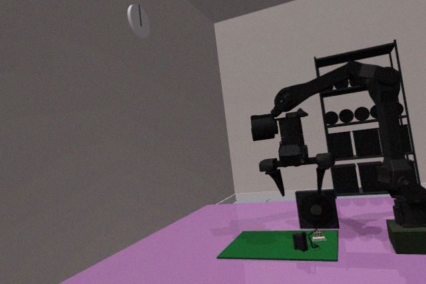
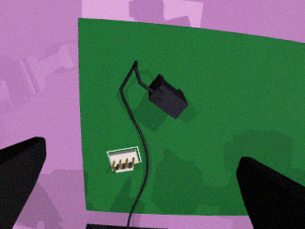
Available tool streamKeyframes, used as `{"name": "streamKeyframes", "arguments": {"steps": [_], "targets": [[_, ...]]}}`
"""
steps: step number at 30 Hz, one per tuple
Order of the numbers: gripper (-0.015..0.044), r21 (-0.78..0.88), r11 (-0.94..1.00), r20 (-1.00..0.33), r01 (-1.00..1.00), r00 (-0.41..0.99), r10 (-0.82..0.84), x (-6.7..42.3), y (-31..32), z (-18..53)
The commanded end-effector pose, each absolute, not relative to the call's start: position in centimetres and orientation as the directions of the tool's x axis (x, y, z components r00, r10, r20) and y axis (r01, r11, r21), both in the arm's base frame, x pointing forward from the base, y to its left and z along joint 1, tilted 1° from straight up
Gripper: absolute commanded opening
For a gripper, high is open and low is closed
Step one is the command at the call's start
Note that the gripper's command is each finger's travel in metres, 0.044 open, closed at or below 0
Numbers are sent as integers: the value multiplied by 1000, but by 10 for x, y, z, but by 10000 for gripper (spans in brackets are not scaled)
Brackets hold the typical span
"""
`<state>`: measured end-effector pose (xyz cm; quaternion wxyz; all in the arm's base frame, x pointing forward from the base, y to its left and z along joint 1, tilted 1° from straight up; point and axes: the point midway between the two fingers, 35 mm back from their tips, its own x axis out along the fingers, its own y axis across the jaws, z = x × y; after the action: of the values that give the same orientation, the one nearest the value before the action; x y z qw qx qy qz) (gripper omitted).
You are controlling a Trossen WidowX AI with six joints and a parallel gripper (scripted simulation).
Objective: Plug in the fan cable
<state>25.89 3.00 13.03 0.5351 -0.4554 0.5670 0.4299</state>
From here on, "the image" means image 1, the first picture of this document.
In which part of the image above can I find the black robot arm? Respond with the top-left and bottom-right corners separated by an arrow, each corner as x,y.
250,61 -> 426,228

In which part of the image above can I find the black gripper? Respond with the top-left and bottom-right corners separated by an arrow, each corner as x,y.
259,134 -> 335,196

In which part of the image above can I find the green circuit board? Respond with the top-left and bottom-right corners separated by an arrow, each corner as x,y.
217,230 -> 338,261

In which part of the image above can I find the black cable with plug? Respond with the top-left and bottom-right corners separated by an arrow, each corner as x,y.
292,232 -> 319,252

